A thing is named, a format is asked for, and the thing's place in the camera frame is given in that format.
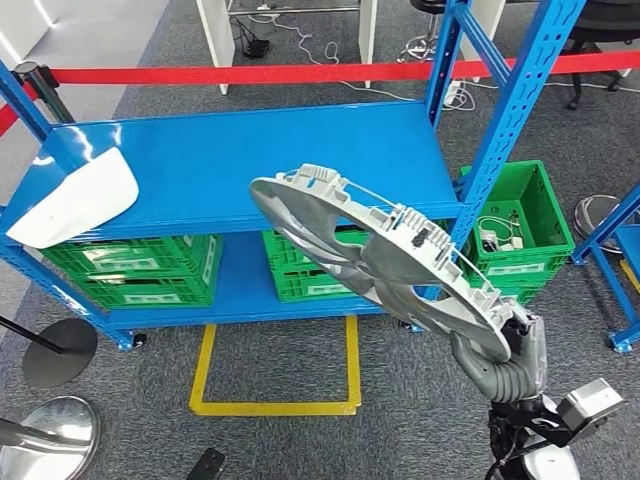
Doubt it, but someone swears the white floor cable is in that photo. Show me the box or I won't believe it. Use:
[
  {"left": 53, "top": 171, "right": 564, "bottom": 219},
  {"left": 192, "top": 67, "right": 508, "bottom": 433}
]
[{"left": 247, "top": 11, "right": 484, "bottom": 113}]

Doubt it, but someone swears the grey plastic wheel hubcap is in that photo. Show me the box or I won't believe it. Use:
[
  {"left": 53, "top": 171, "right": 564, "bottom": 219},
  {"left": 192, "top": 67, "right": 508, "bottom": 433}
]
[{"left": 248, "top": 162, "right": 527, "bottom": 364}]

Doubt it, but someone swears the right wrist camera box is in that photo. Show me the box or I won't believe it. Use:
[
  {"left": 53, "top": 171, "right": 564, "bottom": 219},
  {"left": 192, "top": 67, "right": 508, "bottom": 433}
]
[{"left": 555, "top": 377, "right": 627, "bottom": 440}]

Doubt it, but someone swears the black stanchion post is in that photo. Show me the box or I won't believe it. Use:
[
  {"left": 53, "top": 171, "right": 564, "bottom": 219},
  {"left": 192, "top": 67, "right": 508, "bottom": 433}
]
[{"left": 14, "top": 60, "right": 76, "bottom": 126}]

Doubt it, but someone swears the yellow floor tape square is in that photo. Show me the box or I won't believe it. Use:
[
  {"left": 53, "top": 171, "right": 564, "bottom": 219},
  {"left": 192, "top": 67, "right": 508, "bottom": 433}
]
[{"left": 188, "top": 315, "right": 362, "bottom": 417}]

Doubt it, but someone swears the blue metal shelf rack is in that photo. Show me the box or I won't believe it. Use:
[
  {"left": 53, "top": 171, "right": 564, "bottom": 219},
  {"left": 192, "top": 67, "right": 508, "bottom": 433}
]
[
  {"left": 570, "top": 185, "right": 640, "bottom": 354},
  {"left": 0, "top": 0, "right": 589, "bottom": 352}
]

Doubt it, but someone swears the office chair chrome base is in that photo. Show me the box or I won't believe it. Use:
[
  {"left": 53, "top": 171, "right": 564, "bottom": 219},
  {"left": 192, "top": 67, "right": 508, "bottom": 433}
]
[{"left": 397, "top": 0, "right": 448, "bottom": 64}]

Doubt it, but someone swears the green open plastic crate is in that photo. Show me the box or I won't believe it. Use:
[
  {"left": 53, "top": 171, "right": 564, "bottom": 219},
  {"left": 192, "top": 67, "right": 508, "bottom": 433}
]
[{"left": 459, "top": 160, "right": 576, "bottom": 305}]

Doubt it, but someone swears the white plastic cover part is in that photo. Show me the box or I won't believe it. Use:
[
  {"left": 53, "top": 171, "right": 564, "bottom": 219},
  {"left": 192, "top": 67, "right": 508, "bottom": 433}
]
[{"left": 5, "top": 146, "right": 140, "bottom": 250}]

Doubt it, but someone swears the black office chair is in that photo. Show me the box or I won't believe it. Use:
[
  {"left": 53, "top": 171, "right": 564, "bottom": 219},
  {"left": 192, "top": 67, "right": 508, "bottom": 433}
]
[{"left": 565, "top": 0, "right": 640, "bottom": 111}]

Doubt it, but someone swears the black router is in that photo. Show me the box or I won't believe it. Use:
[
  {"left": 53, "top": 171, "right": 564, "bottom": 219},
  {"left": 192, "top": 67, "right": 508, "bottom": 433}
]
[{"left": 235, "top": 18, "right": 271, "bottom": 61}]

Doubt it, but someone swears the white charger with cables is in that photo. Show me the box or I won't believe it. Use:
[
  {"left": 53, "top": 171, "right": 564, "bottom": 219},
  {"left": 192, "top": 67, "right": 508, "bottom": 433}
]
[{"left": 475, "top": 213, "right": 525, "bottom": 254}]

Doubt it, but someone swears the black round base stanchion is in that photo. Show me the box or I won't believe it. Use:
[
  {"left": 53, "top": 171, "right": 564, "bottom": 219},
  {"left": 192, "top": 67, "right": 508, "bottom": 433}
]
[{"left": 0, "top": 314, "right": 99, "bottom": 390}]

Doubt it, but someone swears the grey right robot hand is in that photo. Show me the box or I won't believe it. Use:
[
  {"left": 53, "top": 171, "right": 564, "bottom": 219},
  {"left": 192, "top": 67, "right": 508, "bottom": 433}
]
[{"left": 448, "top": 314, "right": 547, "bottom": 400}]

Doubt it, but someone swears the green folded plastic crate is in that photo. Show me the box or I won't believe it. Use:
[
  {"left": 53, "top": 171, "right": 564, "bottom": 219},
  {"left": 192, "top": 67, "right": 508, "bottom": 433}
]
[
  {"left": 262, "top": 228, "right": 371, "bottom": 274},
  {"left": 41, "top": 235, "right": 224, "bottom": 281},
  {"left": 75, "top": 268, "right": 221, "bottom": 311},
  {"left": 272, "top": 268, "right": 374, "bottom": 305}
]

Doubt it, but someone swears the white desk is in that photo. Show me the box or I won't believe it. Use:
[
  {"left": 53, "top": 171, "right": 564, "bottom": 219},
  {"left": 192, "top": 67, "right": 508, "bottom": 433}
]
[
  {"left": 195, "top": 0, "right": 379, "bottom": 95},
  {"left": 459, "top": 0, "right": 507, "bottom": 64}
]

